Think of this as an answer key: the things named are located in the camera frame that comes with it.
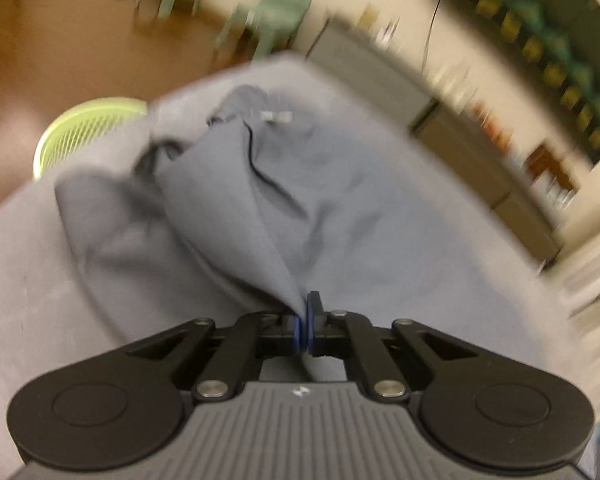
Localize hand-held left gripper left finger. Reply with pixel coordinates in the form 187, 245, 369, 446
125, 311, 304, 404

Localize brown wicker basket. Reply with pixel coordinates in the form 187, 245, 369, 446
526, 144, 579, 192

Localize black wall cable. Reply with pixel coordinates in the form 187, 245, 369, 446
421, 0, 444, 70

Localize clear bottles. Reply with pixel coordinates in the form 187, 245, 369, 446
375, 12, 403, 48

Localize dark framed wall picture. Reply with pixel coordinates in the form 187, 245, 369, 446
430, 0, 600, 163

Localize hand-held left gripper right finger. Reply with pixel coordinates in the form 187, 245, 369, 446
304, 291, 479, 404

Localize orange snack packets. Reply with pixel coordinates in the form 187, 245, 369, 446
472, 104, 512, 152

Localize grey garment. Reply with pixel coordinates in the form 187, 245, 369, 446
54, 84, 381, 385

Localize lime green laundry basket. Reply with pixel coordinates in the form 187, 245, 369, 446
32, 97, 151, 181

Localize long low sideboard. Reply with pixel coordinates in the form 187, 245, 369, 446
307, 17, 563, 267

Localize grey table cover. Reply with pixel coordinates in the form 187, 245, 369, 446
0, 52, 600, 480

